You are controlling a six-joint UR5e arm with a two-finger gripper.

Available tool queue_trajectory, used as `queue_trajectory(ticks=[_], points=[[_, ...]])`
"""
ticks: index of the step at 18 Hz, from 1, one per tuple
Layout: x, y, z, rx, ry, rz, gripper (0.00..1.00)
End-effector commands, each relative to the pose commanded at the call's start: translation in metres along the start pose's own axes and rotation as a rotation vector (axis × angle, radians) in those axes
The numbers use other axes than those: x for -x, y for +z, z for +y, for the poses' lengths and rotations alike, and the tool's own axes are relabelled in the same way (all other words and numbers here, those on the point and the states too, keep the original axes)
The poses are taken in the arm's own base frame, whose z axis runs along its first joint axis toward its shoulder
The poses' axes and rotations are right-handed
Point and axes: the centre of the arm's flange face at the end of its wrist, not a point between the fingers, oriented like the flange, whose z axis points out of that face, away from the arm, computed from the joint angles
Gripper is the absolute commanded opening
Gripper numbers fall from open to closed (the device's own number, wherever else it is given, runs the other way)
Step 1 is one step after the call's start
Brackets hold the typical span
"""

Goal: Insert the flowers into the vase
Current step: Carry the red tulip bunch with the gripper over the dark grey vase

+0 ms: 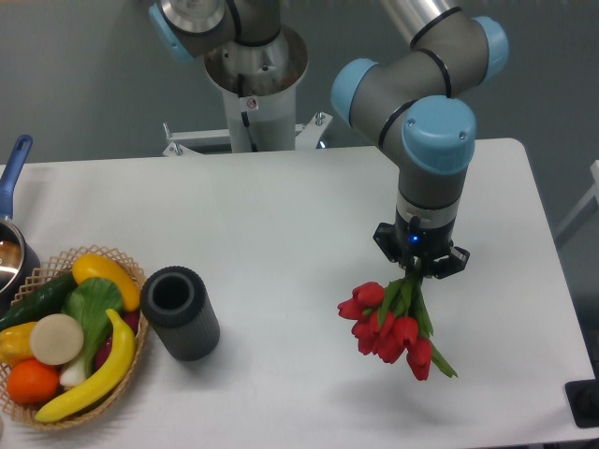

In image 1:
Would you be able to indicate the red tulip bouquet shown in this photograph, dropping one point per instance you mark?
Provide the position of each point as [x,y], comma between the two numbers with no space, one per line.
[392,321]

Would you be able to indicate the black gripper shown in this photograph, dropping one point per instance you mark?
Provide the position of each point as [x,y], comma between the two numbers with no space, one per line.
[420,241]

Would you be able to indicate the dark grey ribbed vase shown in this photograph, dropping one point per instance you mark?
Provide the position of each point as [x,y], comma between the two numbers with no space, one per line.
[175,302]

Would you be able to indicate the black device at table edge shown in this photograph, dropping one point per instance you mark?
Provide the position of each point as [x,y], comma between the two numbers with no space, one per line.
[583,401]

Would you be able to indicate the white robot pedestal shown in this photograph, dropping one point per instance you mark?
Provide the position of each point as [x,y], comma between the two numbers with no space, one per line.
[258,86]

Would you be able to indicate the red fruit in basket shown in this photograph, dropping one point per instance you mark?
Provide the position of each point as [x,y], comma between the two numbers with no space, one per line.
[132,320]

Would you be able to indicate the green cucumber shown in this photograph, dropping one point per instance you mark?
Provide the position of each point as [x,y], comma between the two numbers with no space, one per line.
[47,299]

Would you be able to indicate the yellow bell pepper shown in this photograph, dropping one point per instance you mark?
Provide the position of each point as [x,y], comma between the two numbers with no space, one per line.
[15,347]

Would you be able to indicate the yellow banana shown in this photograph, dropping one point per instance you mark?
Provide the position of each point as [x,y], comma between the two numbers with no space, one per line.
[99,384]

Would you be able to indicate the woven wicker basket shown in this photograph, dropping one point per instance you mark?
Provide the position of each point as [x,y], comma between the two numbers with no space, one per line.
[54,267]

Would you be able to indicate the green bok choy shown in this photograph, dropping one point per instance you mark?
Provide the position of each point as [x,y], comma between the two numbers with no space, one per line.
[87,304]

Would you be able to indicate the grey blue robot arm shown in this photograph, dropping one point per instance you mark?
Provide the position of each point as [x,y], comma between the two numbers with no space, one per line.
[410,111]

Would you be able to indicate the beige round disc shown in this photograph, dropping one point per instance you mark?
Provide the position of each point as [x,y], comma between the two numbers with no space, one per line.
[56,339]

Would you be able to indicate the white frame at right edge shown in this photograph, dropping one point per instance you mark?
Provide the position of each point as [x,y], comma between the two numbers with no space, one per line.
[581,212]

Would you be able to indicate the blue handled saucepan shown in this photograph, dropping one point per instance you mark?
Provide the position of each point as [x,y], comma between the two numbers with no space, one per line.
[18,259]

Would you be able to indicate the orange fruit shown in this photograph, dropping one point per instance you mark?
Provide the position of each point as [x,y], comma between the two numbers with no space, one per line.
[31,382]

